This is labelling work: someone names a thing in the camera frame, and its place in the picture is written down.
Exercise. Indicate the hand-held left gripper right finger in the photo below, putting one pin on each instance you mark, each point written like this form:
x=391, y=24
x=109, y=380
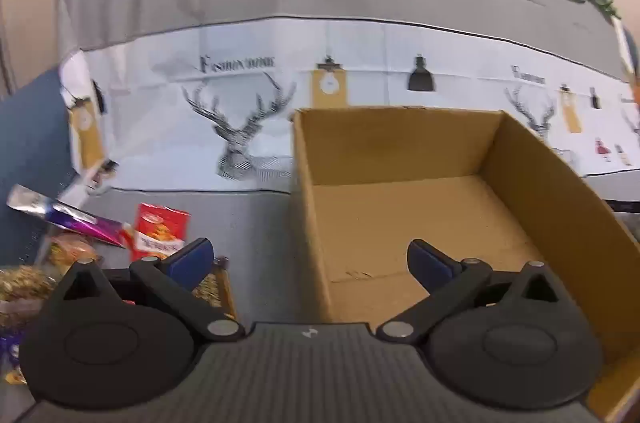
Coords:
x=430, y=263

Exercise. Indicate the yellow black snack packet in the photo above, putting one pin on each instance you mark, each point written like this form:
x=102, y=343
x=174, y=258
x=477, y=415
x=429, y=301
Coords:
x=15, y=377

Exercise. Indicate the yellow orange snack packet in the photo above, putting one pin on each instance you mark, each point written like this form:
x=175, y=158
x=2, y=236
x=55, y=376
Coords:
x=67, y=250

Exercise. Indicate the purple magenta snack packet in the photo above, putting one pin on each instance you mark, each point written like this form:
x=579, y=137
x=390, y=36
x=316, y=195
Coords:
x=75, y=218

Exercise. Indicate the clear mixed nut packet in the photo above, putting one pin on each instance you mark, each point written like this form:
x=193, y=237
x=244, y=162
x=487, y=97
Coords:
x=212, y=295

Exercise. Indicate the blue sofa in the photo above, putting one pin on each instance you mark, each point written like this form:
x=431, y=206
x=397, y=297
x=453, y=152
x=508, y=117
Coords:
x=30, y=143

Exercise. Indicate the golden snack packet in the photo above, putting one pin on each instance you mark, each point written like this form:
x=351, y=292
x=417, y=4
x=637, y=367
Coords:
x=22, y=288

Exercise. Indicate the red snack packet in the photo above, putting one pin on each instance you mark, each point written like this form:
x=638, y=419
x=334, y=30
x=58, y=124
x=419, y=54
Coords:
x=160, y=228

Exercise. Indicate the cardboard box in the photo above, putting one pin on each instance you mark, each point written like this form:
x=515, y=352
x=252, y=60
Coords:
x=400, y=213

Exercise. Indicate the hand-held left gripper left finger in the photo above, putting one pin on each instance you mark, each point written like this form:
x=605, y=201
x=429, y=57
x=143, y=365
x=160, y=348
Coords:
x=192, y=260

